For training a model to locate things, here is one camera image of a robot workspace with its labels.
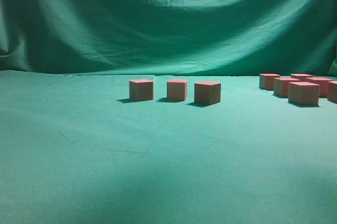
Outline green cloth backdrop and cover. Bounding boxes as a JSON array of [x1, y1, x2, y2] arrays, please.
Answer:
[[1, 0, 336, 223]]

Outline red cube column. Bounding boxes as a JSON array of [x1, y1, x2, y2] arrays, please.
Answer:
[[129, 79, 154, 101], [194, 81, 222, 105], [288, 82, 320, 106], [290, 74, 314, 82], [306, 77, 333, 98], [259, 73, 281, 90], [327, 81, 337, 103], [274, 77, 300, 97]]

